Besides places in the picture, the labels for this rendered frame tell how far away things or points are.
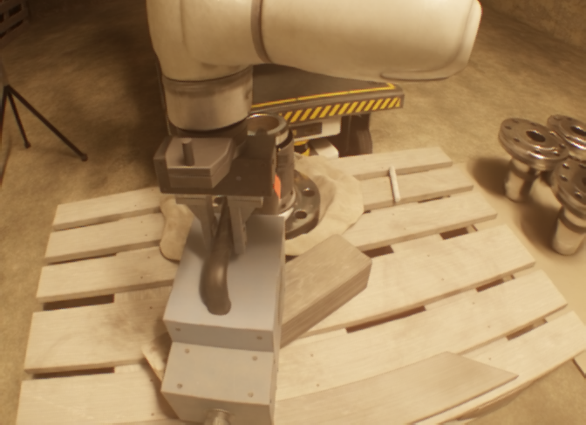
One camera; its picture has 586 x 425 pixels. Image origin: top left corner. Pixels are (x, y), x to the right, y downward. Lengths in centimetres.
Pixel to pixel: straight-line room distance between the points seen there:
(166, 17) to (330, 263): 57
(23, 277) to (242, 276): 88
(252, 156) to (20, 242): 111
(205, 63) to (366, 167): 88
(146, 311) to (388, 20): 72
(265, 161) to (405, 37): 21
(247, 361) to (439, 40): 42
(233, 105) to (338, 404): 50
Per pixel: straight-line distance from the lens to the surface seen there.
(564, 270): 132
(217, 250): 50
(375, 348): 78
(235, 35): 32
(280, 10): 30
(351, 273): 77
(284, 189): 90
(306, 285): 74
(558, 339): 94
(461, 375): 77
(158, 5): 35
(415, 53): 29
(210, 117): 38
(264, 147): 44
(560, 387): 108
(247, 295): 52
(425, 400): 73
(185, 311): 52
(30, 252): 136
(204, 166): 36
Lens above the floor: 81
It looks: 40 degrees down
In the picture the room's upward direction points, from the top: 1 degrees clockwise
